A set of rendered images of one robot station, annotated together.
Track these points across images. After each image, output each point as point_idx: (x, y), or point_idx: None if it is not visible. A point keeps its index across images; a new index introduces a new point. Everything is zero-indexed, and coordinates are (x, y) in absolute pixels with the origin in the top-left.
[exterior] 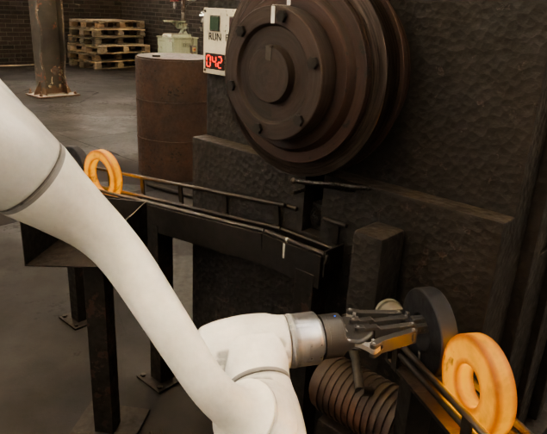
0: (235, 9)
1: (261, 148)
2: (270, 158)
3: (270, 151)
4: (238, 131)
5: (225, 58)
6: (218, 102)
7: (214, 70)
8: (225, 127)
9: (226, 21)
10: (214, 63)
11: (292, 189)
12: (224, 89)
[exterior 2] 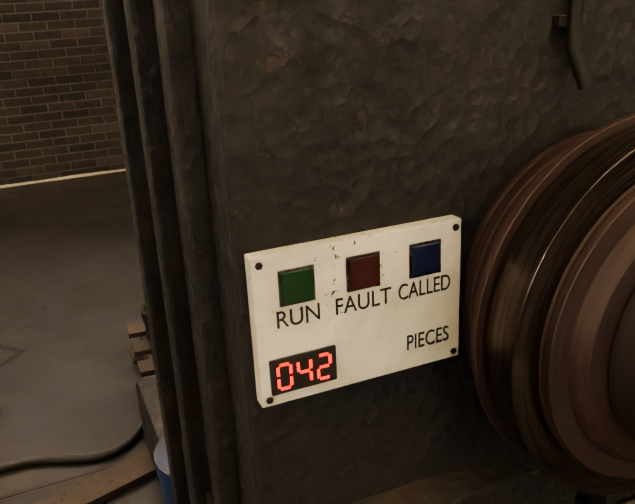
0: (362, 238)
1: (597, 479)
2: (616, 483)
3: None
4: (364, 477)
5: (513, 358)
6: (298, 448)
7: (301, 389)
8: (325, 489)
9: (337, 271)
10: (303, 374)
11: (553, 502)
12: (315, 416)
